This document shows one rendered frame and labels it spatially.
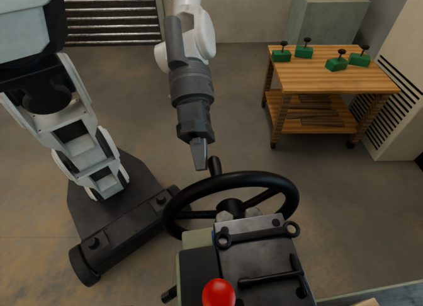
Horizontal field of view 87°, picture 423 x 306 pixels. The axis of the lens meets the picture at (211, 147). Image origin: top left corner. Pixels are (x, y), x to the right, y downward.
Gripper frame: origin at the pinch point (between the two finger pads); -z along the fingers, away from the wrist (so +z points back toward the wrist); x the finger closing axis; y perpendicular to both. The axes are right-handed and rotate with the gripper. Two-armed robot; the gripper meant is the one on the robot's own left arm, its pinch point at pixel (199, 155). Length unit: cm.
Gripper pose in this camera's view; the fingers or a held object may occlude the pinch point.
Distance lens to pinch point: 43.9
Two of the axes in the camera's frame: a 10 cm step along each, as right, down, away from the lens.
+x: -2.0, -1.6, -9.7
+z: -1.3, -9.7, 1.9
